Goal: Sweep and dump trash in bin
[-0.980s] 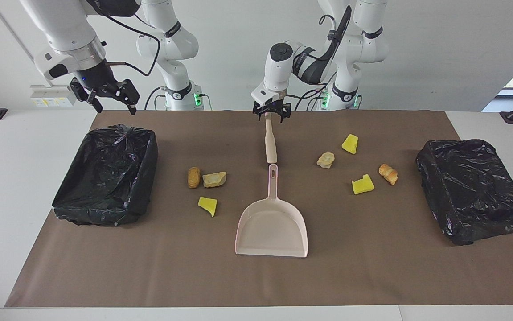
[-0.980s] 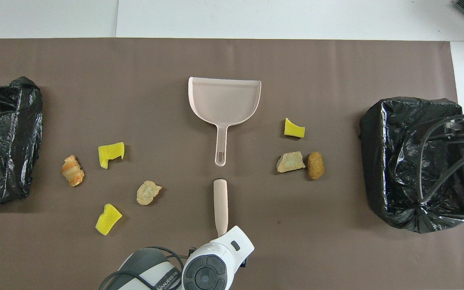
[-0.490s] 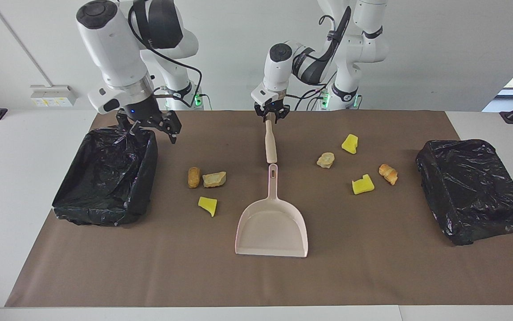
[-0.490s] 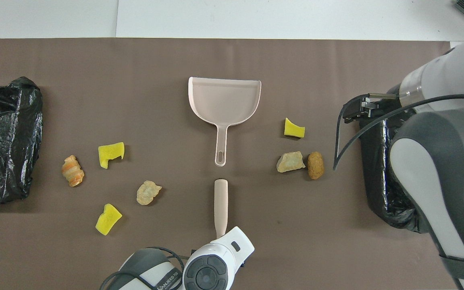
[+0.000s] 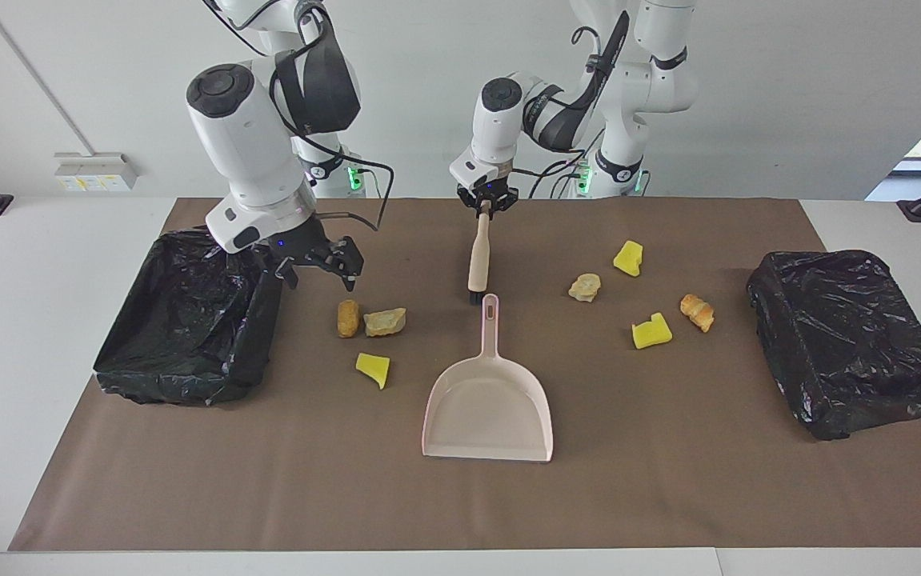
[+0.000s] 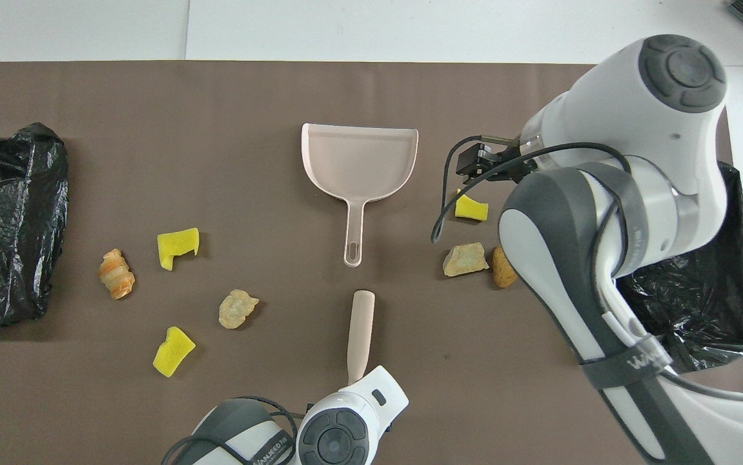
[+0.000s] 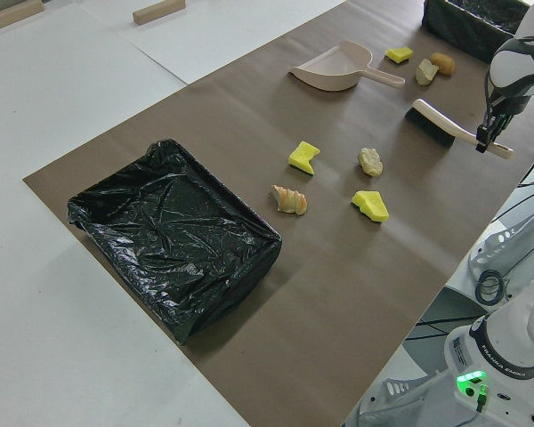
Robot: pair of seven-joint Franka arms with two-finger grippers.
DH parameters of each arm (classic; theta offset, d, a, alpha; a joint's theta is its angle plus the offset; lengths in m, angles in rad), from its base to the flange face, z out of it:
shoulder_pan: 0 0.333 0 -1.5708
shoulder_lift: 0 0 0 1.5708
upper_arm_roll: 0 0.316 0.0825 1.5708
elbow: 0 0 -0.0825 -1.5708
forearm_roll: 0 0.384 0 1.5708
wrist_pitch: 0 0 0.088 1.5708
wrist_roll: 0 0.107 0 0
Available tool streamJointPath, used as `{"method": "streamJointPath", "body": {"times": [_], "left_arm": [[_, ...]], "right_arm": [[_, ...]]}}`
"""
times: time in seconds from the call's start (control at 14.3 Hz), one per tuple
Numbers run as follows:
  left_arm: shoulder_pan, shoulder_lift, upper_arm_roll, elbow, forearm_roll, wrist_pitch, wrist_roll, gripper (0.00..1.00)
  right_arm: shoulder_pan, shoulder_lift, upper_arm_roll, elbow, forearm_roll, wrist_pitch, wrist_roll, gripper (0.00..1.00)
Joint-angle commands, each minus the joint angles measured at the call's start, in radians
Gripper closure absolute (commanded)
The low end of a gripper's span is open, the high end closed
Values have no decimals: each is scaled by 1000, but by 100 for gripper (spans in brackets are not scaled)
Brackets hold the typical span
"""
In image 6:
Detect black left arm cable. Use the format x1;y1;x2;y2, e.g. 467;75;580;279
161;395;301;465

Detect wedge yellow sponge piece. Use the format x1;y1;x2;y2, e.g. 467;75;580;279
152;326;196;378

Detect pink brush with black bristles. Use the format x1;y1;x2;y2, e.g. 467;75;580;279
347;290;376;386

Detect pink plastic dustpan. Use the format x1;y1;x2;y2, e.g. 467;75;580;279
301;123;420;267

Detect brown potato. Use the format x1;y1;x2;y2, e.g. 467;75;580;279
492;245;519;289

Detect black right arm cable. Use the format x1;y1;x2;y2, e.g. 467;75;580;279
431;134;743;404

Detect beige green stone chunk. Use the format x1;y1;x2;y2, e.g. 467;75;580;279
442;242;490;278
218;289;260;330

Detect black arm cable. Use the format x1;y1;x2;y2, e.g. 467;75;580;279
431;134;743;404
161;395;301;465

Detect brown paper table mat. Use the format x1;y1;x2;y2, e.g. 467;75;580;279
0;61;743;465

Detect curved yellow sponge piece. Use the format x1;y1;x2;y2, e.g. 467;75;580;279
454;189;489;222

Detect black bag wrapped box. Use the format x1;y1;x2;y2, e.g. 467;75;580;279
0;123;70;329

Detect notched yellow sponge piece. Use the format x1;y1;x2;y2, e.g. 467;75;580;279
157;227;201;271

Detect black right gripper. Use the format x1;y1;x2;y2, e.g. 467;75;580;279
456;142;541;185

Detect open black bag lined bin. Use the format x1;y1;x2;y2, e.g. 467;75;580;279
615;161;743;375

